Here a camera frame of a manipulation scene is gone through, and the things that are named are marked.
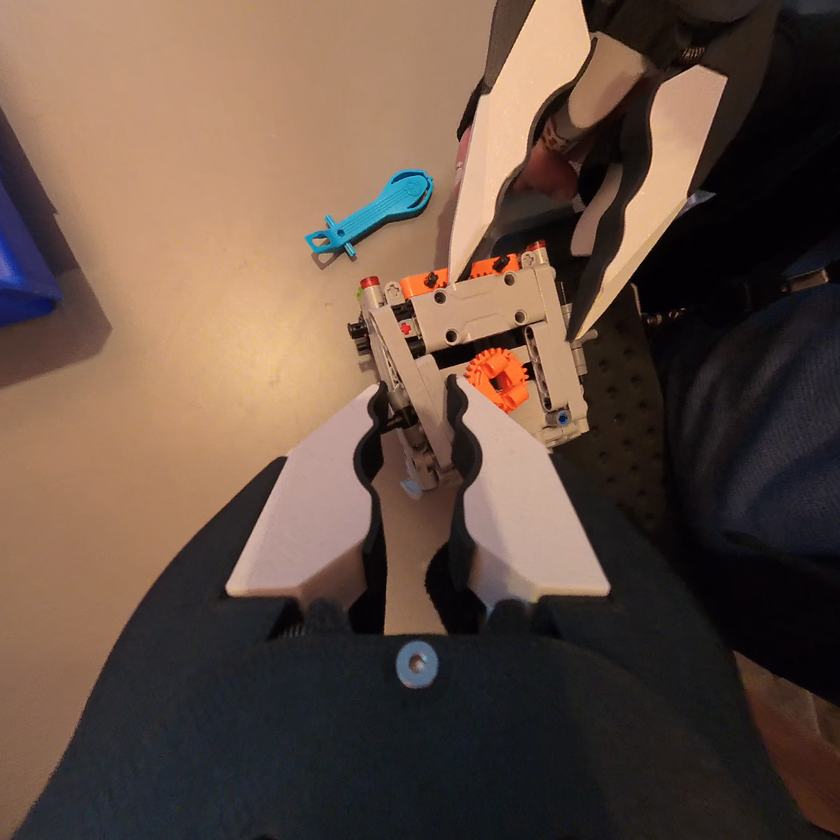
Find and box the person's blue jeans leg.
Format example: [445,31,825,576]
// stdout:
[656,252,840,572]

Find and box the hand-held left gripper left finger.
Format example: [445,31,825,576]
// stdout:
[225,382,389,634]

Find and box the blue plastic bin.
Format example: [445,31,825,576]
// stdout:
[0,151,64,328]

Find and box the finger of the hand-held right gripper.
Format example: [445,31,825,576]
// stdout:
[448,0,597,284]
[566,64,731,342]

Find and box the grey and orange brick assembly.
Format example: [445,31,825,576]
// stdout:
[346,239,599,501]

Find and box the person's right hand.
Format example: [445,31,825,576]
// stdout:
[518,115,592,206]

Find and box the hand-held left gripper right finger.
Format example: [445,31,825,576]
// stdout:
[427,373,613,636]

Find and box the person's dark jacket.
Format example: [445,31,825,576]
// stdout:
[630,0,840,309]

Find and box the black perforated chair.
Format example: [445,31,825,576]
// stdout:
[558,282,672,546]

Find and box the teal plastic brick tool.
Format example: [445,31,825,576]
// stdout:
[304,169,435,260]

